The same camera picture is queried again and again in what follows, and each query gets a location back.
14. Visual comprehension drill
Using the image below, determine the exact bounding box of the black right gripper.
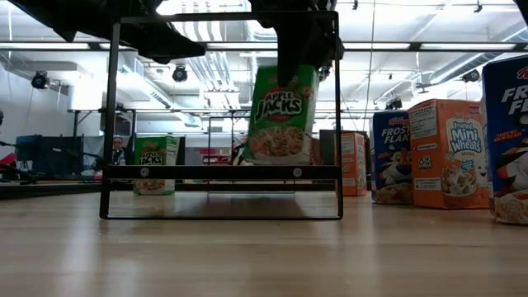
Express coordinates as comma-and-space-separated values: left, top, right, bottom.
249, 0, 347, 88

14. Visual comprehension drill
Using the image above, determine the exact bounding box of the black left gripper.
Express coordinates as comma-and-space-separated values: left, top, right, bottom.
123, 18, 207, 66

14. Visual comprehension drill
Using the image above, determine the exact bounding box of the green Apple Jacks cereal box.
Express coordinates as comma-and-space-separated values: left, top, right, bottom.
243, 64, 321, 166
132, 134, 182, 196

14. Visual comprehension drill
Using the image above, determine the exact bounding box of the blue Frosted Flakes cereal box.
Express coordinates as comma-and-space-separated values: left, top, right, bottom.
369, 109, 415, 206
480, 54, 528, 226

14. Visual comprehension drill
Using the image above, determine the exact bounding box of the person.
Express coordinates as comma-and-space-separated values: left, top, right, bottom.
111, 135, 127, 166

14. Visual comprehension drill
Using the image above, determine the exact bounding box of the dark blue partition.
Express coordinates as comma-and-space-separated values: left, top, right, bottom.
14, 134, 86, 177

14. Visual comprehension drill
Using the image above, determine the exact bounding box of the long light rail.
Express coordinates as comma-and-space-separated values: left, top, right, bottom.
0, 40, 528, 53

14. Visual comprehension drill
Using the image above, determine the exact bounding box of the black metal table frame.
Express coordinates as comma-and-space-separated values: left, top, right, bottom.
0, 180, 375, 202

